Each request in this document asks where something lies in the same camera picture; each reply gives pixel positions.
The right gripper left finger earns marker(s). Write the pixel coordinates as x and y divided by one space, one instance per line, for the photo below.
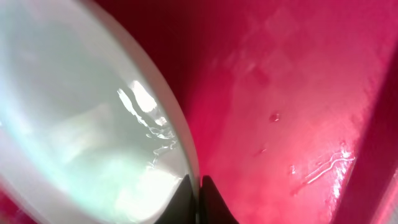
181 208

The red plastic tray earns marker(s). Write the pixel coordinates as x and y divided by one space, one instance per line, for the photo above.
291 105

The white plate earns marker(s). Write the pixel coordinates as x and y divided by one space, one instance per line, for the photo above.
90 130

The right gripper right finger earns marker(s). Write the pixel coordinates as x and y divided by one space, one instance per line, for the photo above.
212 207

